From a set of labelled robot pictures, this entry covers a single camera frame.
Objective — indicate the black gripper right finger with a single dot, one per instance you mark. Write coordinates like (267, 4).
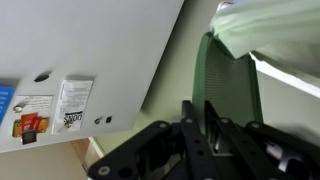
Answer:
(253, 143)

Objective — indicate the white refrigerator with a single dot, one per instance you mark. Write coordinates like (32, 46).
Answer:
(100, 43)

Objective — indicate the white fridge note paper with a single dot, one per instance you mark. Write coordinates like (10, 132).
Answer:
(36, 103)

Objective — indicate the green bin lid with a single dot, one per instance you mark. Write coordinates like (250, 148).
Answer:
(226, 86)

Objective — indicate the white paper fridge label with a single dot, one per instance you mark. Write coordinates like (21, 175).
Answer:
(75, 100)

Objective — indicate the yellow and black fridge magnet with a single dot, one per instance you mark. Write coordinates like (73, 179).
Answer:
(41, 125)

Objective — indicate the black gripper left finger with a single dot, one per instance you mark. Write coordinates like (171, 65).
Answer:
(140, 150)

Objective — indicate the blue fridge magnet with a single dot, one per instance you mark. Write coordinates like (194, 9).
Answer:
(6, 103)

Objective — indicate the pale green bin liner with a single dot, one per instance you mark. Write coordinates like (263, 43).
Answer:
(273, 30)

